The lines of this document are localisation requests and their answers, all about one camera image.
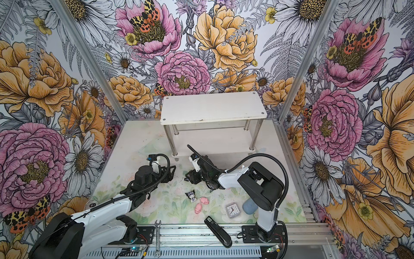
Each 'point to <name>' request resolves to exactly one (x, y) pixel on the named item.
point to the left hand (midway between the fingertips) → (170, 171)
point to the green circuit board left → (134, 249)
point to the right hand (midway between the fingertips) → (190, 178)
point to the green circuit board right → (275, 247)
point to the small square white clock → (233, 211)
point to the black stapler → (218, 232)
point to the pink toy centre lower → (198, 208)
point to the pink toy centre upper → (204, 200)
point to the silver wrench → (157, 252)
